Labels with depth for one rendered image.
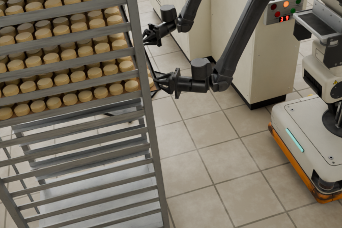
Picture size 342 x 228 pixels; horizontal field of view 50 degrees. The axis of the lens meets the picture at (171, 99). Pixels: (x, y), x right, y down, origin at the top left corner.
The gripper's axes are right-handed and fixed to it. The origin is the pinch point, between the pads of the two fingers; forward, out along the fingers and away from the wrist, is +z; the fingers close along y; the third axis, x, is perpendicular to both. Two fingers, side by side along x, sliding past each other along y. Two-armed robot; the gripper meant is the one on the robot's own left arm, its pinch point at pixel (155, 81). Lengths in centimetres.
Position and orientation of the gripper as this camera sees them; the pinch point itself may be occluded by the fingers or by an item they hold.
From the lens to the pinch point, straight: 139.0
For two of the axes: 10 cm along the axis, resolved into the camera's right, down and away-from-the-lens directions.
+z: -9.6, -0.8, 2.7
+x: -2.6, 6.3, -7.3
